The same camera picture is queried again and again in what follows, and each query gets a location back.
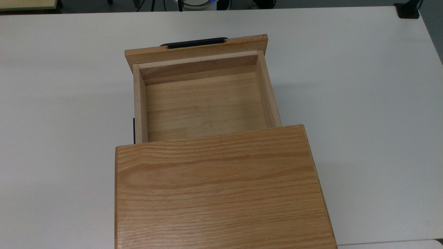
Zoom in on oak wooden cabinet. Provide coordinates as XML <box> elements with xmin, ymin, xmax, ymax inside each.
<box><xmin>115</xmin><ymin>124</ymin><xmax>338</xmax><ymax>249</ymax></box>

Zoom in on black table clamp mount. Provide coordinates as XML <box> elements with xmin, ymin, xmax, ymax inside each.
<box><xmin>394</xmin><ymin>0</ymin><xmax>423</xmax><ymax>19</ymax></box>

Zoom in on wooden drawer with black handle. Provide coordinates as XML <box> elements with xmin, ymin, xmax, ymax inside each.
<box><xmin>125</xmin><ymin>34</ymin><xmax>282</xmax><ymax>144</ymax></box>

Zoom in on black tripod legs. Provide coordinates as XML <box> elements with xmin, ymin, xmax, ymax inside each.
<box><xmin>136</xmin><ymin>0</ymin><xmax>157</xmax><ymax>12</ymax></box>

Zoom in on yellow wooden side table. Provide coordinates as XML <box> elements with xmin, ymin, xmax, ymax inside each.
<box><xmin>0</xmin><ymin>0</ymin><xmax>63</xmax><ymax>13</ymax></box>

